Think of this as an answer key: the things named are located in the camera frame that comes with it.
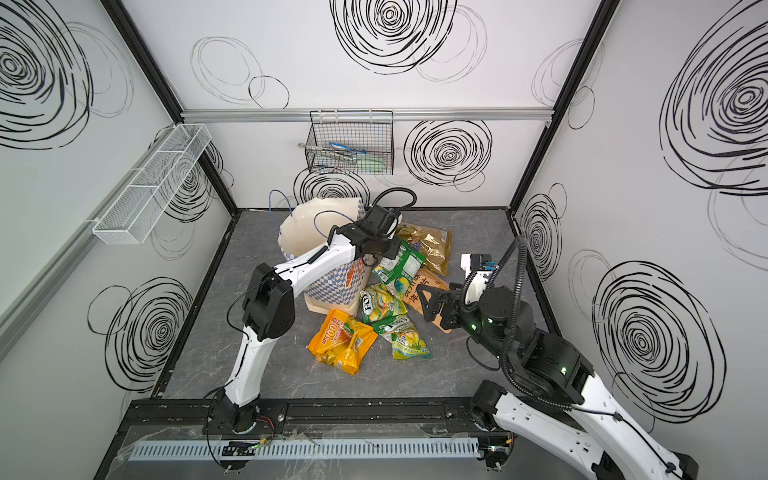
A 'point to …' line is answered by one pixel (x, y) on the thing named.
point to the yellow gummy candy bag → (341, 342)
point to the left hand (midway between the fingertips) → (400, 244)
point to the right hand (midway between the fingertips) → (430, 287)
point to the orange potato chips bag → (431, 280)
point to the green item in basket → (351, 162)
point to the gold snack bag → (432, 243)
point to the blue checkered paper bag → (308, 224)
